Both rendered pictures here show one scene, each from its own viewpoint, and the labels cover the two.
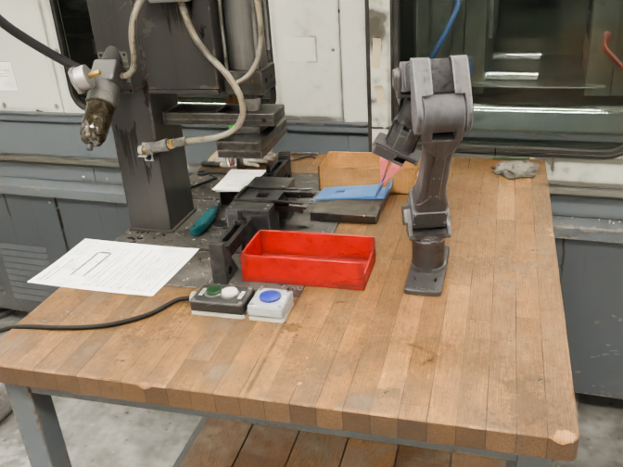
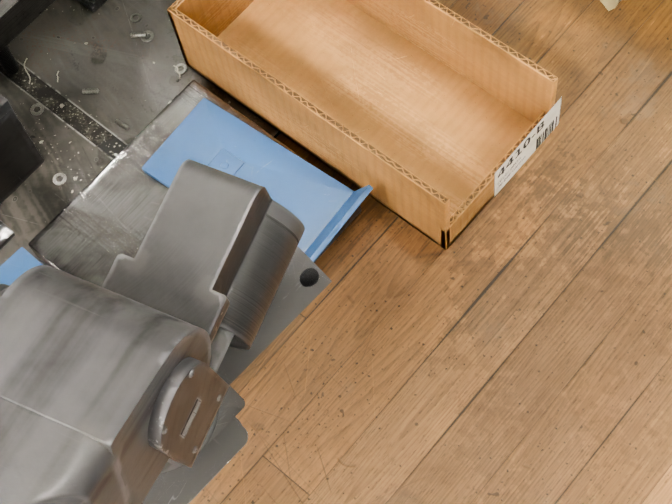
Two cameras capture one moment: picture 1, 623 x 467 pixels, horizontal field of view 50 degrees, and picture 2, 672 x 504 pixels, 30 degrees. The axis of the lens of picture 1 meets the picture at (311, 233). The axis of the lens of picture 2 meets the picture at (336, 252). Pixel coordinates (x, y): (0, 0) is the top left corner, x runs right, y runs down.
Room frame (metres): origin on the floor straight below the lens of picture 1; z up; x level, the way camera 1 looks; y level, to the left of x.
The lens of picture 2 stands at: (1.23, -0.41, 1.68)
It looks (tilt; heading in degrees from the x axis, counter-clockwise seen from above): 65 degrees down; 35
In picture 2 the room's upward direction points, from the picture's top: 12 degrees counter-clockwise
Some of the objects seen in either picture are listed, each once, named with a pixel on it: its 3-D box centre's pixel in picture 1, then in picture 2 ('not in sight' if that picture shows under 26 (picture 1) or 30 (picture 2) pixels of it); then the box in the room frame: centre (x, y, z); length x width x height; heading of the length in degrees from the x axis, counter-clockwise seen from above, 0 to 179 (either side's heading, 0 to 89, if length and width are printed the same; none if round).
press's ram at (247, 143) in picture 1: (218, 91); not in sight; (1.45, 0.18, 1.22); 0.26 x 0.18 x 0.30; 73
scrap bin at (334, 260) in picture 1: (309, 258); not in sight; (1.20, 0.01, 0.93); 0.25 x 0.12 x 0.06; 73
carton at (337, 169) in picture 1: (370, 172); (364, 70); (1.66, -0.17, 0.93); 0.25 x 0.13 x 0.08; 73
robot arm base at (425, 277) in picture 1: (427, 252); not in sight; (1.17, -0.23, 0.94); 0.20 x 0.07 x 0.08; 163
